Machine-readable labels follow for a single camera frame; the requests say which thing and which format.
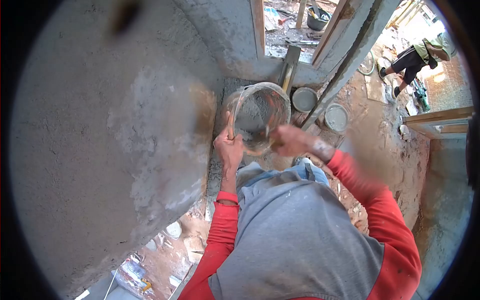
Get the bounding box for long metal straightedge beam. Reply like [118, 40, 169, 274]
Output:
[300, 0, 401, 131]

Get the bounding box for person's left hand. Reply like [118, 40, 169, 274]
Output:
[213, 112, 245, 170]

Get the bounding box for round grey mortar tub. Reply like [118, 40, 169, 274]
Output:
[324, 103, 350, 133]
[292, 87, 319, 113]

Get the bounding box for person's right fingers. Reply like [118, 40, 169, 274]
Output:
[270, 125, 297, 157]

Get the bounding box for person's body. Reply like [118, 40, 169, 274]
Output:
[178, 163, 423, 300]

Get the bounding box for green hose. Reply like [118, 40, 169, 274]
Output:
[357, 50, 376, 76]

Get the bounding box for clear plastic bucket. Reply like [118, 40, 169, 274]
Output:
[224, 82, 292, 157]

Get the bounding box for wooden bench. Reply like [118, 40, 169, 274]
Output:
[403, 106, 474, 140]

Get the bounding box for wooden window frame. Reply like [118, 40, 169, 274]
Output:
[250, 0, 351, 67]

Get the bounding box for green power tool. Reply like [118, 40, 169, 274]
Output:
[412, 78, 432, 113]

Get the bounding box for person's right hand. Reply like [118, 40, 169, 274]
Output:
[270, 125, 318, 158]

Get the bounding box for person's left fingers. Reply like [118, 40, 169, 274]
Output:
[214, 112, 245, 148]

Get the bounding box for crumpled plastic bag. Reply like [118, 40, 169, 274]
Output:
[115, 258, 153, 298]

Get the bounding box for black bucket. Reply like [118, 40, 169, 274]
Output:
[306, 6, 333, 32]

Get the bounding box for grey cement mortar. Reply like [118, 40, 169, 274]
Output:
[235, 95, 271, 142]

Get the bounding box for person's legs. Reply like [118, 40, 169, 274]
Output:
[236, 157, 331, 189]

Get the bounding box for wooden plaster float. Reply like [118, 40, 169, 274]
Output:
[278, 45, 302, 95]

